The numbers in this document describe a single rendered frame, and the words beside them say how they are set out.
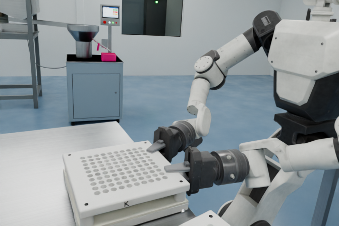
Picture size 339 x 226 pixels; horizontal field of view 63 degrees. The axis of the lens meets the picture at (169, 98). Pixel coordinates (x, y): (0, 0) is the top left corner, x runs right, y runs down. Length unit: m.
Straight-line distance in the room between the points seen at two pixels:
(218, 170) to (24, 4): 3.56
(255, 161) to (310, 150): 0.14
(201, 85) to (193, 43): 5.44
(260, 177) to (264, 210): 0.26
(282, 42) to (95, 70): 2.54
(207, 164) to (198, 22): 5.88
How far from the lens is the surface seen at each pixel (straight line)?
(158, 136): 0.82
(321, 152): 0.74
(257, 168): 0.79
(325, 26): 0.92
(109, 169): 0.70
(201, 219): 0.57
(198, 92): 1.04
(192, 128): 0.91
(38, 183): 0.82
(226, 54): 1.11
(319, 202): 1.98
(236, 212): 1.06
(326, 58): 0.89
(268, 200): 1.03
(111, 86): 3.31
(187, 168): 0.70
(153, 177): 0.67
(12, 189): 0.82
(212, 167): 0.72
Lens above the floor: 1.30
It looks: 17 degrees down
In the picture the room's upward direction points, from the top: 4 degrees clockwise
